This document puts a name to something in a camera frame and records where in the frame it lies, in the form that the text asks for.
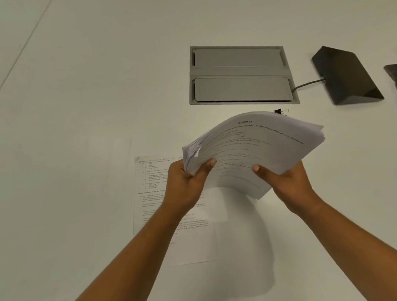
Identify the stack of printed paper sheets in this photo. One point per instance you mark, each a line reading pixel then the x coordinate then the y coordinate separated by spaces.
pixel 251 146

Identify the person's left thumb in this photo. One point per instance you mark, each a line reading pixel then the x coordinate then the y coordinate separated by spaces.
pixel 204 170

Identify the person's right forearm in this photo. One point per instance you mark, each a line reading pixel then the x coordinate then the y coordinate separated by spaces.
pixel 357 250

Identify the person's left forearm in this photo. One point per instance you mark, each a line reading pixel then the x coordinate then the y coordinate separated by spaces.
pixel 124 260

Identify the printed paper sheet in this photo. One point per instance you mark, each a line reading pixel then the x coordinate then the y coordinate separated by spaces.
pixel 157 196

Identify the black binder clip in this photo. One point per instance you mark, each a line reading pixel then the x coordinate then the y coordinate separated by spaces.
pixel 281 112

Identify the person's left hand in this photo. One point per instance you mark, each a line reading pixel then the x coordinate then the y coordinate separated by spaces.
pixel 183 185

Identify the black wedge-shaped device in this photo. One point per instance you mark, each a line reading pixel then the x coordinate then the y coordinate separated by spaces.
pixel 346 75

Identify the person's right hand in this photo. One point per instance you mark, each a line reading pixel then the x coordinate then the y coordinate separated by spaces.
pixel 287 187

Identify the person's right thumb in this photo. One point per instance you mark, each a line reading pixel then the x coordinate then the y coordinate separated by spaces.
pixel 263 172

